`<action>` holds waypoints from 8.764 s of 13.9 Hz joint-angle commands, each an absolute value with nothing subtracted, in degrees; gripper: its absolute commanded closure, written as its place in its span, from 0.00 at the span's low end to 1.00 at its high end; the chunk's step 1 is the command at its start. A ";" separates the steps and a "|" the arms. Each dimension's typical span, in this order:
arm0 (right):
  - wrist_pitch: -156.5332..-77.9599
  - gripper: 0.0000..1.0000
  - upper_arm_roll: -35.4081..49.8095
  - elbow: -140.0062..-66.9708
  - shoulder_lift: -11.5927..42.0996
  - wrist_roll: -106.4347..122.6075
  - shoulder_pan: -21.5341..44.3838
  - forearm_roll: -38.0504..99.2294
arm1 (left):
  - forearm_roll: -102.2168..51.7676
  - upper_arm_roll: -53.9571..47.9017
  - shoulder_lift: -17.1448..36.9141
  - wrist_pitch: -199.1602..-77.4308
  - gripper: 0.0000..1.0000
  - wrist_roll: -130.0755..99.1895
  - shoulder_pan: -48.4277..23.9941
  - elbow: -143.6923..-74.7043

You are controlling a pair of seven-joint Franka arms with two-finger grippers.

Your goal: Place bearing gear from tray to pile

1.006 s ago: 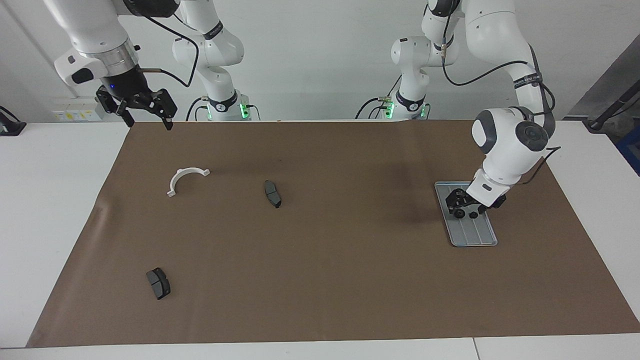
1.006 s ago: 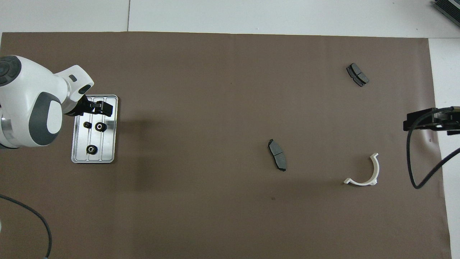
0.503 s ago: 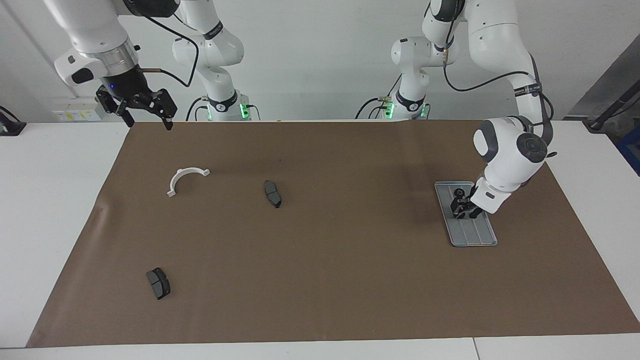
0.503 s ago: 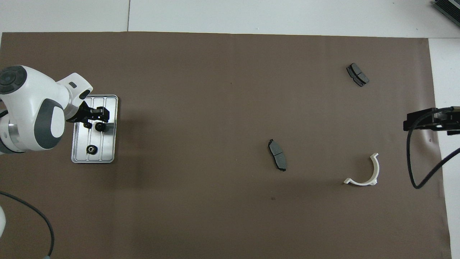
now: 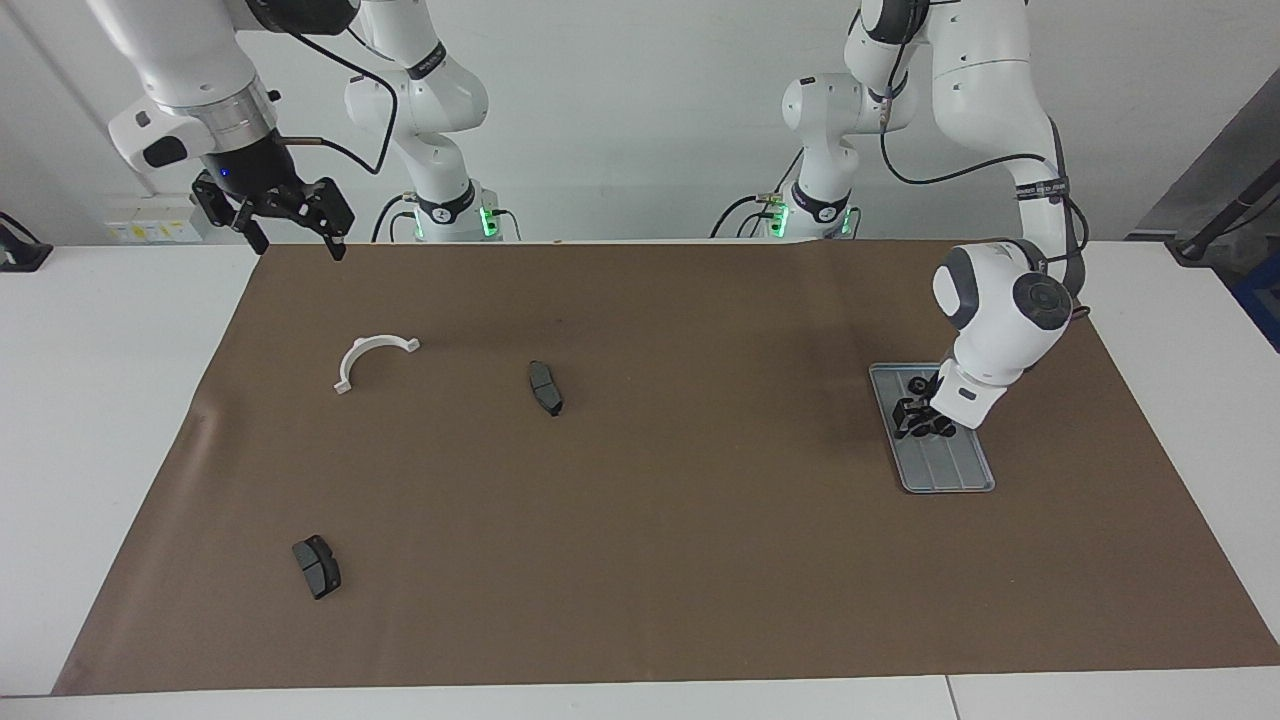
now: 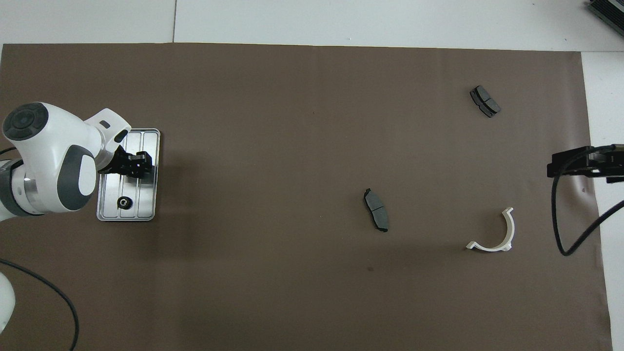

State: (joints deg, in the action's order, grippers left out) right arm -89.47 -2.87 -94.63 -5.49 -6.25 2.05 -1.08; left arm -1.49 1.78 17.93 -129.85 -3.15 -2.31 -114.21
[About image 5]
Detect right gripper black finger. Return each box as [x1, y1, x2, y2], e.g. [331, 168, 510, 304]
[192, 172, 271, 254]
[282, 178, 356, 263]

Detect silver metal tray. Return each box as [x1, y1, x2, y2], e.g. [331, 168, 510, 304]
[868, 362, 997, 495]

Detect white box with yellow labels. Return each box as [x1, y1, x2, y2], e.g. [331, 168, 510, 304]
[105, 193, 206, 246]

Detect black desk clamp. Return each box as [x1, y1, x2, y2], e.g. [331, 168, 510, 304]
[0, 212, 53, 273]

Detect brown table mat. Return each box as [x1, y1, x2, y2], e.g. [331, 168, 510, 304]
[52, 240, 1280, 696]

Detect thin grey brake pad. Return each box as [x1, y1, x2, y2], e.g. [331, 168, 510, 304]
[527, 360, 565, 418]

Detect black pole stand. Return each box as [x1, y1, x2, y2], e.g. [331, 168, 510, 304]
[1170, 160, 1280, 266]

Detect blue crate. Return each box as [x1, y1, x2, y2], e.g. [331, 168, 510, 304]
[1232, 255, 1280, 351]

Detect grey panel board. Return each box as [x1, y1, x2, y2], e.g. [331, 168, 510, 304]
[1130, 95, 1280, 241]

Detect thick grey brake pad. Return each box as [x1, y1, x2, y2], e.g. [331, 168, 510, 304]
[292, 535, 342, 601]

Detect black base power cable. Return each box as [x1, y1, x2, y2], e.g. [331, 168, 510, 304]
[710, 150, 803, 241]
[372, 192, 416, 243]

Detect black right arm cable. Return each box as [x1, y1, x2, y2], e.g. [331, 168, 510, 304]
[255, 15, 401, 177]

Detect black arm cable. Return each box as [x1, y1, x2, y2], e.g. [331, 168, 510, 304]
[878, 30, 1093, 323]
[255, 15, 401, 177]

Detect white curved plastic bracket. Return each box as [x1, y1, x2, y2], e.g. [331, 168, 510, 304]
[333, 335, 422, 395]

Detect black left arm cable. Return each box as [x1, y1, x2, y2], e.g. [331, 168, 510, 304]
[878, 30, 1093, 323]

